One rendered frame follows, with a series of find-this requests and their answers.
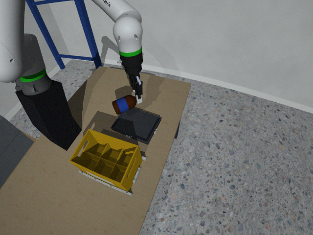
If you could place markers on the brown glass bottle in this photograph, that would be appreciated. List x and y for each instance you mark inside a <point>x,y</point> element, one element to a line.
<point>124,104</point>

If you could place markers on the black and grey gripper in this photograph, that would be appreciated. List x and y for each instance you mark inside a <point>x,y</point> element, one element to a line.
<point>135,82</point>

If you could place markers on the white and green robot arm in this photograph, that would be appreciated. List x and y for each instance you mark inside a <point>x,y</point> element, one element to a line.
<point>21,60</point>

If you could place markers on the yellow open-top crate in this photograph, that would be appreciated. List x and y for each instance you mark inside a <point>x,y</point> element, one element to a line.
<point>108,159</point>

